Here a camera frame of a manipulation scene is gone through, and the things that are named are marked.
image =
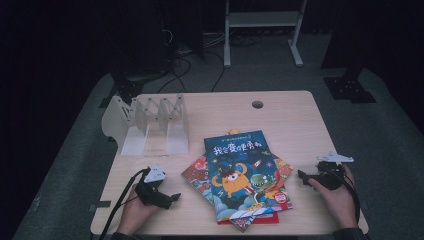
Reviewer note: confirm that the blue monster picture book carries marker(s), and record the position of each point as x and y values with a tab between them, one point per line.
243	173

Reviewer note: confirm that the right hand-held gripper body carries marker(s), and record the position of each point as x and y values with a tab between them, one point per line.
330	176

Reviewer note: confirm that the black tape strip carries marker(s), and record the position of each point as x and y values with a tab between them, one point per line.
104	204

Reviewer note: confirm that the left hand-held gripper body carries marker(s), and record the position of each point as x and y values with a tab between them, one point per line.
151	195

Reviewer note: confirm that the person's right hand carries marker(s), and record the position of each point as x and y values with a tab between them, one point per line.
341	203

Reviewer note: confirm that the clear acrylic book rack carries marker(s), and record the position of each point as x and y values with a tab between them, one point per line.
146	133

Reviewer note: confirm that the colourful animal faces picture book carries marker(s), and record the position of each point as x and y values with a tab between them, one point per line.
196	176

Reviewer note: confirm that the red picture book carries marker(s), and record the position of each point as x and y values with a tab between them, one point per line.
266	219

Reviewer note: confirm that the white metal table frame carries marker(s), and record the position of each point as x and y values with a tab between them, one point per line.
263	19

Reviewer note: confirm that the person's left hand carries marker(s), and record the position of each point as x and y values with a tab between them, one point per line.
135	216

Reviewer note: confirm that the black floor base plate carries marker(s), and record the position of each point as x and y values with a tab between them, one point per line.
350	89

